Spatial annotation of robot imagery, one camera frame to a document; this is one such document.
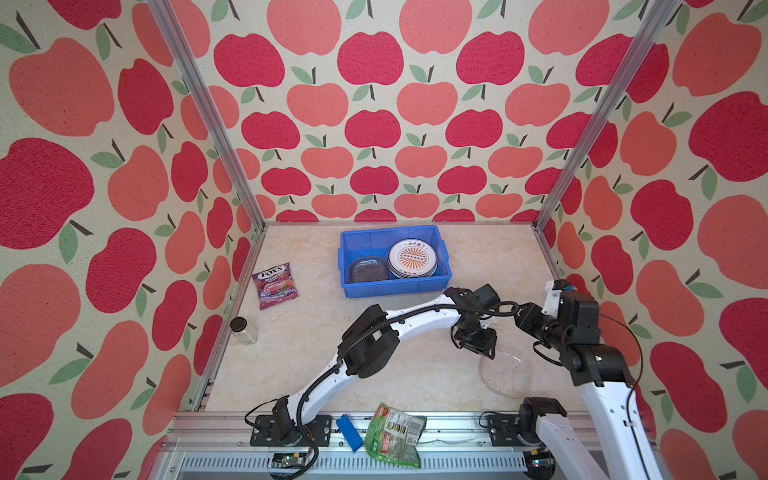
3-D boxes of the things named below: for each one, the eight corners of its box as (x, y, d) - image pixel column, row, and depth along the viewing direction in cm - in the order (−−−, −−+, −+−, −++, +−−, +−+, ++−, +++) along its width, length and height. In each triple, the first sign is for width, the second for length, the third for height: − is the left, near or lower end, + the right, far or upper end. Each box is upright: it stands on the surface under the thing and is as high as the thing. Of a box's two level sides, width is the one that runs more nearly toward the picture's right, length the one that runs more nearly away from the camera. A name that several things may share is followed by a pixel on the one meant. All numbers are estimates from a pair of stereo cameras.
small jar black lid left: (242, 345, 91) (227, 330, 83) (246, 331, 94) (232, 315, 86) (256, 345, 91) (242, 330, 83) (260, 331, 94) (247, 315, 86)
